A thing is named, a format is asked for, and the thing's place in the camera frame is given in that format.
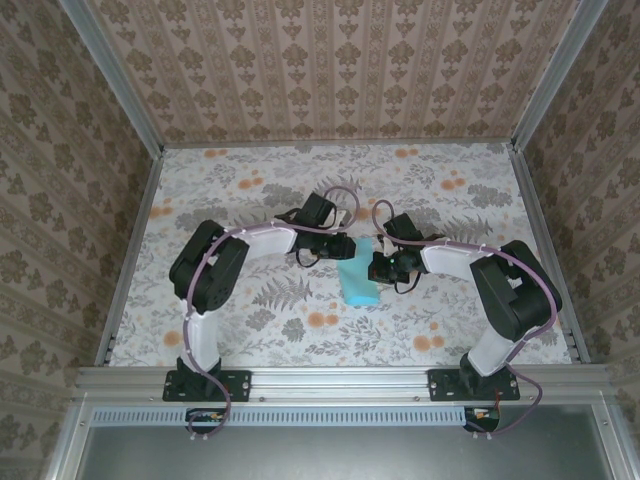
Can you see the light blue paper sheet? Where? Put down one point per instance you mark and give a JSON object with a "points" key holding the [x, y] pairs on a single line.
{"points": [[357, 285]]}

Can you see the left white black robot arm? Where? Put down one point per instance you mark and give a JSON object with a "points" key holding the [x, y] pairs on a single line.
{"points": [[210, 270]]}

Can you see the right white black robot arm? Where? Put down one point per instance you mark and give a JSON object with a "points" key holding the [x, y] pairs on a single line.
{"points": [[515, 295]]}

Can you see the floral patterned table cover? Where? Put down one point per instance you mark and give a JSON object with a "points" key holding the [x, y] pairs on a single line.
{"points": [[350, 345]]}

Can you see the grey metal panel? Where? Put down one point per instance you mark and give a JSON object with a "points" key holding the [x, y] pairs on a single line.
{"points": [[325, 455]]}

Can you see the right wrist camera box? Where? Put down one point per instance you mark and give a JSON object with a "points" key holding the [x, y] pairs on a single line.
{"points": [[386, 247]]}

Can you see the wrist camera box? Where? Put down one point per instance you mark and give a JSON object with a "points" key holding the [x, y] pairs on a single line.
{"points": [[340, 217], [386, 247]]}

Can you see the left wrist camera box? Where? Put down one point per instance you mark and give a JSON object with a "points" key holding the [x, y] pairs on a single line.
{"points": [[340, 217]]}

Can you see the thin aluminium rear rail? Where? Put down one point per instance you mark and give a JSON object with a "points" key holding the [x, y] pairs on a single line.
{"points": [[350, 144]]}

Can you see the wide aluminium mounting rail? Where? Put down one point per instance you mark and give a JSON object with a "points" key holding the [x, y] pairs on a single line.
{"points": [[340, 382]]}

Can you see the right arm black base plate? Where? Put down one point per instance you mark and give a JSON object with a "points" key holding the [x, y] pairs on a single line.
{"points": [[445, 385]]}

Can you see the aluminium side rail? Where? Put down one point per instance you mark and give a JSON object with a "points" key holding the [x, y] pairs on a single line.
{"points": [[539, 225], [131, 250]]}

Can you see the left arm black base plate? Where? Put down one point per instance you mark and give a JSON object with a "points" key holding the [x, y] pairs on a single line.
{"points": [[235, 385]]}

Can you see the aluminium corner post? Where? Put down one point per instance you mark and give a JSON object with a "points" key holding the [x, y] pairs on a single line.
{"points": [[555, 75], [117, 75]]}

